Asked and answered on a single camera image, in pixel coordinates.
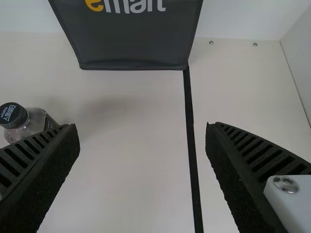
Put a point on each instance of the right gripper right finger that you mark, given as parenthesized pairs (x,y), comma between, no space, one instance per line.
(243,170)

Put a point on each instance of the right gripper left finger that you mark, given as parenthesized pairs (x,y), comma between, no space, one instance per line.
(36,170)

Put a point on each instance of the dark coffee bottle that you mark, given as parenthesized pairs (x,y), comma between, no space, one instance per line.
(14,115)

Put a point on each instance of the black strip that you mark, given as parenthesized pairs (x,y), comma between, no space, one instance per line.
(191,145)

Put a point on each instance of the dark grey bag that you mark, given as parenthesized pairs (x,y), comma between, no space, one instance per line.
(133,36)

